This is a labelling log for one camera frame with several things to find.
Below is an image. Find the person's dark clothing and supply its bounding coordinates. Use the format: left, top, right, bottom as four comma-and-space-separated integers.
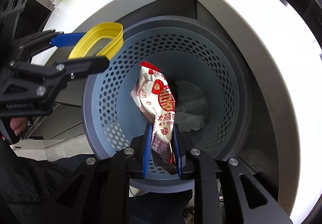
0, 136, 194, 224

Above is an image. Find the person's left hand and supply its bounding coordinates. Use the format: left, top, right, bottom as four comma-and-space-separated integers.
10, 117, 28, 136

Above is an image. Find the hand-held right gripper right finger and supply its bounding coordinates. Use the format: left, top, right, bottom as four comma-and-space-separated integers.
173, 123, 295, 224

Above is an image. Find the red and white snack wrapper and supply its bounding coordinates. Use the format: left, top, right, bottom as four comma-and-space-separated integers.
131, 61, 179, 175

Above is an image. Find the white tissue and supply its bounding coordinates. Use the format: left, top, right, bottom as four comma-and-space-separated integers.
176, 111, 205, 132

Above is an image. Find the yellow rimmed lid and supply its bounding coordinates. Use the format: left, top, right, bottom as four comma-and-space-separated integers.
68, 22, 124, 61

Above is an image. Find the grey perforated wastebasket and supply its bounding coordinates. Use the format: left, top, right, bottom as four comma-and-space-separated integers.
81, 16, 252, 193

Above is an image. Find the black gas stove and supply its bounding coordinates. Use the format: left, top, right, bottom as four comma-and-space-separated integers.
15, 0, 52, 38

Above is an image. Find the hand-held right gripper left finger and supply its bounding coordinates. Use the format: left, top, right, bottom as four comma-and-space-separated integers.
43, 123, 154, 224

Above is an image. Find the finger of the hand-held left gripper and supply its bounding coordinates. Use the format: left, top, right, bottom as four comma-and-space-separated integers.
7, 55, 110, 81
12, 29, 86, 64

